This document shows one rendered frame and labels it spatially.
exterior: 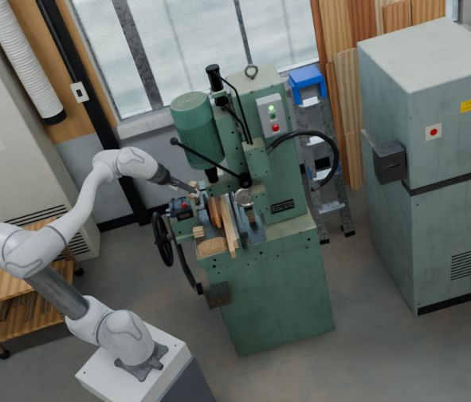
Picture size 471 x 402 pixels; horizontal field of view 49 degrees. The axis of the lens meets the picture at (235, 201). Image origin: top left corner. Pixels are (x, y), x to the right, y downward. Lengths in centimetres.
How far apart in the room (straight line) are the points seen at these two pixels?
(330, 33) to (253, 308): 184
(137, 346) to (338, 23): 237
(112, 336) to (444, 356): 171
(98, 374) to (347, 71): 236
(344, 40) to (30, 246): 251
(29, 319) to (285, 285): 173
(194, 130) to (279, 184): 49
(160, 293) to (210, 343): 59
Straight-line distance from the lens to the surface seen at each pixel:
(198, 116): 219
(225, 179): 245
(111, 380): 236
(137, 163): 203
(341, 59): 350
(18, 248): 179
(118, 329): 214
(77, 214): 188
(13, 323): 370
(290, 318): 290
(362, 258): 342
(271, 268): 259
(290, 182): 242
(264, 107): 212
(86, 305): 223
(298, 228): 249
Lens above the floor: 246
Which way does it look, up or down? 37 degrees down
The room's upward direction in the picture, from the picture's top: 17 degrees counter-clockwise
